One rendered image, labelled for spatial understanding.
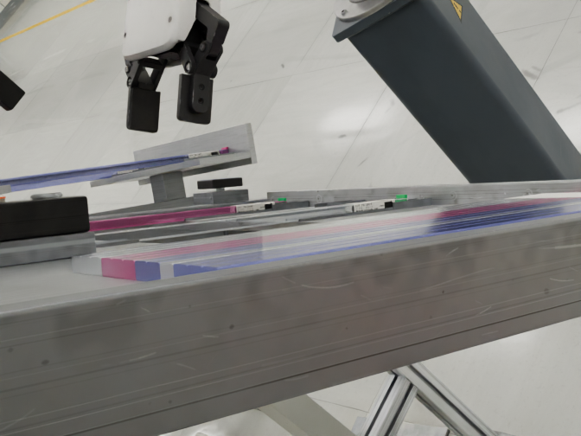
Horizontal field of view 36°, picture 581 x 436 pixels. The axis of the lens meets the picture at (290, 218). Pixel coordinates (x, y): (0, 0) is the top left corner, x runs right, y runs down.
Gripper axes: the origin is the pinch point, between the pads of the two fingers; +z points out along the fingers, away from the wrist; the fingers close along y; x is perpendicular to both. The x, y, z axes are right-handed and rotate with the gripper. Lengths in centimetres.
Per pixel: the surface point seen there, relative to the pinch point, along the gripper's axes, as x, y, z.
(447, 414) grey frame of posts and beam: 76, -32, 37
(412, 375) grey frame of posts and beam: 67, -32, 30
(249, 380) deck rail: -16.3, 38.0, 17.7
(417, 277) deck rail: -6.1, 38.0, 12.8
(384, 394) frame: 63, -35, 33
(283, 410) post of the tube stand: 59, -56, 39
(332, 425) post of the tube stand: 71, -56, 43
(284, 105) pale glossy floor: 151, -184, -44
